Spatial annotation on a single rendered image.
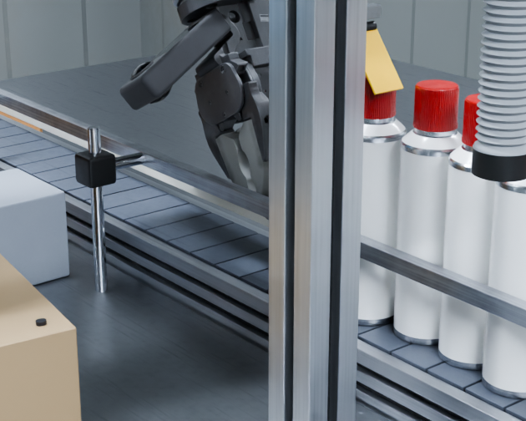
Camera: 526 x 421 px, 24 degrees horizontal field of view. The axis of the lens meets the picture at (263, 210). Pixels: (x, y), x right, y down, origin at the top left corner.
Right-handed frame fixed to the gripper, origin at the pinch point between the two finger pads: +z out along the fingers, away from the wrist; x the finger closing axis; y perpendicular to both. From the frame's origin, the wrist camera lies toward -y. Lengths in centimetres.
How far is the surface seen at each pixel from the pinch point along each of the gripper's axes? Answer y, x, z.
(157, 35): 102, 159, -63
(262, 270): -1.0, 1.7, 5.4
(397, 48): 182, 162, -50
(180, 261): -5.1, 8.2, 2.2
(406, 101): 66, 46, -14
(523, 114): -9.6, -40.7, 2.5
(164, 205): 1.8, 18.9, -4.6
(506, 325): -2.5, -26.7, 15.1
